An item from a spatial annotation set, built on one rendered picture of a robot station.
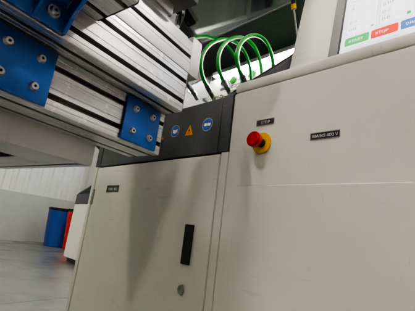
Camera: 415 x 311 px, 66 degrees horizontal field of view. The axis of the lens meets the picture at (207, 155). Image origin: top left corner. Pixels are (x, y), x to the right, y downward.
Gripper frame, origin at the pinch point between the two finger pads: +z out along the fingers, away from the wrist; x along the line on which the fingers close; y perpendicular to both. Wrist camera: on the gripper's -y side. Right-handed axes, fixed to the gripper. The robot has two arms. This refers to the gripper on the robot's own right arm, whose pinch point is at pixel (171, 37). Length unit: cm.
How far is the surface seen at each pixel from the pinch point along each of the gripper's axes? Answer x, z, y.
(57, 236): -586, 101, -218
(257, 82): 35.9, 25.4, -2.6
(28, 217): -687, 71, -189
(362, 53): 61, 26, -3
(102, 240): -24, 70, -3
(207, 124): 20.2, 34.0, -2.6
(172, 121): 4.2, 30.4, -2.6
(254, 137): 39, 42, 1
